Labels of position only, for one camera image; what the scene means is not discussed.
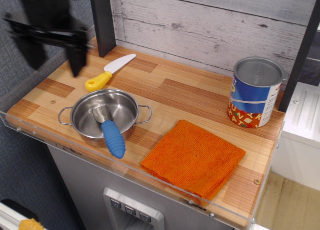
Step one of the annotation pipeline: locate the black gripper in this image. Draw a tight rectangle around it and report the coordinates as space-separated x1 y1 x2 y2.
4 0 88 77

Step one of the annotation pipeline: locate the blue handled metal fork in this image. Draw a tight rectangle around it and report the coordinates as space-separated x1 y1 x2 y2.
92 105 126 159

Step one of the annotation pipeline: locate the stainless steel pot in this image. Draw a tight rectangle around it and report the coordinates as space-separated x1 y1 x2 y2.
58 89 152 147

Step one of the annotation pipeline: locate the clear acrylic table guard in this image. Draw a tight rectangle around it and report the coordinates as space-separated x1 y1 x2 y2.
0 25 286 227

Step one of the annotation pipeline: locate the grey toy fridge cabinet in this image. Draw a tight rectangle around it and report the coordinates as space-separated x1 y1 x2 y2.
48 146 232 230

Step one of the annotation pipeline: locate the yellow black object bottom left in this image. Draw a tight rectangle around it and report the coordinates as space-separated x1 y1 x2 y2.
0 199 45 230

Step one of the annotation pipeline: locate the orange knitted cloth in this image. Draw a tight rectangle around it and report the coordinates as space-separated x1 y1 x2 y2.
140 120 246 201

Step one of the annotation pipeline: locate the blue soup can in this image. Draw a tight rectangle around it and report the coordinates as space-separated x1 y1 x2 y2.
227 56 289 128

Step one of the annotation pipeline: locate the white ridged side object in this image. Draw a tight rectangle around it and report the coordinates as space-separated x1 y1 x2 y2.
271 82 320 190

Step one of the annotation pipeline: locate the yellow handled white toy knife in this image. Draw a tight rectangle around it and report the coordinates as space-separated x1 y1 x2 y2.
84 54 137 92

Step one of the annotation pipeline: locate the black left vertical post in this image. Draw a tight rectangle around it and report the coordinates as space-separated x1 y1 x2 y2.
90 0 117 57

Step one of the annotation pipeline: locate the black vertical post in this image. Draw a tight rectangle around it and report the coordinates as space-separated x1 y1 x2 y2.
278 0 320 112
90 0 117 57

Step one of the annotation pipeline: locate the black right vertical post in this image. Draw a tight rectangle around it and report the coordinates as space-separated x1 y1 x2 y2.
278 0 320 112

